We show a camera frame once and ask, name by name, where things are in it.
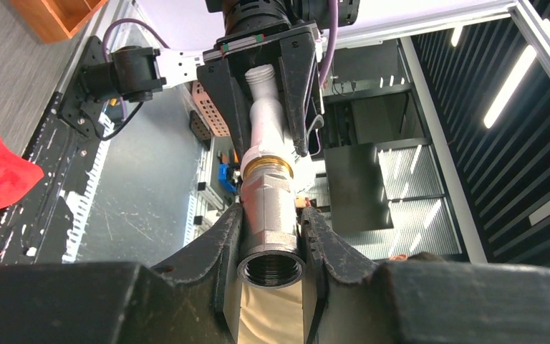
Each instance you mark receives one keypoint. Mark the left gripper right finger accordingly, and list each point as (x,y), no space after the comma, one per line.
(348,298)

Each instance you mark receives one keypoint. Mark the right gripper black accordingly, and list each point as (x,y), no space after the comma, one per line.
(292,50)

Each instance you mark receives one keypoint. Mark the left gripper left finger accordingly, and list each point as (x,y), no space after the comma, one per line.
(191,297)

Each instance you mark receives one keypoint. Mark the silver metal pipe fitting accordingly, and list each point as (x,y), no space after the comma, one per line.
(270,252)

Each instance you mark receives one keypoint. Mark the white faucet with chrome head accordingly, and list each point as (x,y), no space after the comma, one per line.
(271,140)

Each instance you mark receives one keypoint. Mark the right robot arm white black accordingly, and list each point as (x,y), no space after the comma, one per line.
(136,73)

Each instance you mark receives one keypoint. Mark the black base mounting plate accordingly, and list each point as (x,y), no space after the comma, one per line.
(48,224)

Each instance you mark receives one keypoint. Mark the orange compartment tray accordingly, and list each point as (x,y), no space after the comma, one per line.
(57,20)

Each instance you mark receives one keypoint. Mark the aluminium frame rail front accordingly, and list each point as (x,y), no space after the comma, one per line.
(385,20)

